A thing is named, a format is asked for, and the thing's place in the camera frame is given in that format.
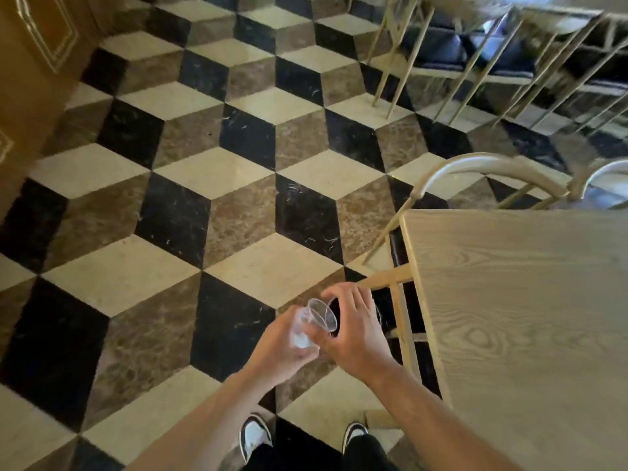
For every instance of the person's left hand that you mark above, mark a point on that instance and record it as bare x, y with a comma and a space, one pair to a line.
272, 355

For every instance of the person's right hand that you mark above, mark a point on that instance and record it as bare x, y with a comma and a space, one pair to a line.
358, 338

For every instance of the person's right thumb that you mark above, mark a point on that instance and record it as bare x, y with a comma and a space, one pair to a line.
318, 334

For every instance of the person's left thumb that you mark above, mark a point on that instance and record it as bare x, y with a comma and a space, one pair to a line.
289, 319

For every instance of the clear plastic cup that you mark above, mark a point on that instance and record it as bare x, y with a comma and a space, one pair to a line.
314, 321

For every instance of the person's left forearm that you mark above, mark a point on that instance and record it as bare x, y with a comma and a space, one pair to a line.
206, 426

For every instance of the person's right forearm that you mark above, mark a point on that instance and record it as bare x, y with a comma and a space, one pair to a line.
431, 421

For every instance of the black and white right sneaker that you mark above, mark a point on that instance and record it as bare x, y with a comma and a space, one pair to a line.
354, 434

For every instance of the black and white sneaker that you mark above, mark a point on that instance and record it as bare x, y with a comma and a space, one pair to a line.
354, 434
255, 434

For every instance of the black and white left sneaker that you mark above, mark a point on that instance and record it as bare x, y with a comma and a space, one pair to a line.
255, 434

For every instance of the black trousers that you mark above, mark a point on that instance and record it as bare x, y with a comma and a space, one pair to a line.
314, 456

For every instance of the light wooden curved-back chair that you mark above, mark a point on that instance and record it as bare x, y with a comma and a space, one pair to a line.
606, 171
471, 164

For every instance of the wooden chair with black cushion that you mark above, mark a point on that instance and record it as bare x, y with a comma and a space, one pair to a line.
588, 68
505, 58
431, 48

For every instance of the brown panelled wooden door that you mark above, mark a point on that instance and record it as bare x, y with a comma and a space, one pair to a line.
39, 68

